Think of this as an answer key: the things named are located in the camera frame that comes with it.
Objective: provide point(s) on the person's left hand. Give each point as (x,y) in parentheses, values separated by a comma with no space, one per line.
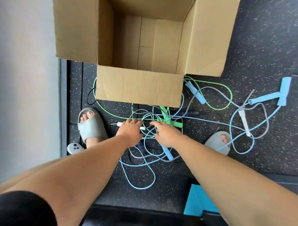
(129,132)

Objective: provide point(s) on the person's right hand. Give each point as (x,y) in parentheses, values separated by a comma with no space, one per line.
(167,135)

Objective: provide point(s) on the black shirt sleeve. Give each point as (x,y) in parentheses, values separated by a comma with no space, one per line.
(23,209)

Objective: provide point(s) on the grey right slipper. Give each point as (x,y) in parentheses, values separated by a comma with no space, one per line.
(214,143)

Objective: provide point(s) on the grey left slipper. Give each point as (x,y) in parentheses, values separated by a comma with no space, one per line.
(92,130)

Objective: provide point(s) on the blue mat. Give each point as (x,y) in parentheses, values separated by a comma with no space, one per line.
(195,202)

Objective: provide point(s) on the grey slipper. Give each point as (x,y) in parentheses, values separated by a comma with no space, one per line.
(214,143)
(92,130)

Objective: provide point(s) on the black wall edge trim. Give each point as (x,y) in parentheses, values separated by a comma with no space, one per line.
(62,104)

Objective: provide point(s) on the brown cardboard box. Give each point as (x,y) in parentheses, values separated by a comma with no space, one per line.
(139,86)

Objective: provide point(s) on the person's right forearm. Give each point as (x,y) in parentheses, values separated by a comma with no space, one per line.
(232,186)

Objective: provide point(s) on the white game controller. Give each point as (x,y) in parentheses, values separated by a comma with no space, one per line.
(74,148)

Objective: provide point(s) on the person's left forearm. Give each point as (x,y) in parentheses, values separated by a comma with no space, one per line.
(81,174)

